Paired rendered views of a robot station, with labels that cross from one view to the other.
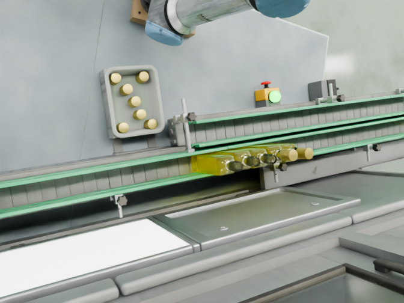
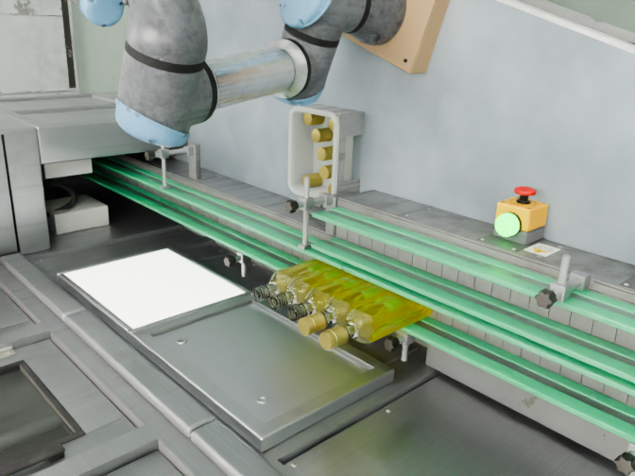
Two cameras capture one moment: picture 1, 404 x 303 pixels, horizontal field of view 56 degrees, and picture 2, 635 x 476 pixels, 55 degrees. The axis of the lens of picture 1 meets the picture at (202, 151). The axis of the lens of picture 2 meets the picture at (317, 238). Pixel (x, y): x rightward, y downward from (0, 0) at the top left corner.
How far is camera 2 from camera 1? 1.51 m
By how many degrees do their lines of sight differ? 71
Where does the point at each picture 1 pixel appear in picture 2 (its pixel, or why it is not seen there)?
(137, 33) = (361, 57)
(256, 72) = (534, 161)
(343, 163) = (612, 440)
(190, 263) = (90, 336)
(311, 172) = (521, 400)
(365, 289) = (24, 442)
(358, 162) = not seen: outside the picture
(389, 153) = not seen: outside the picture
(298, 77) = not seen: outside the picture
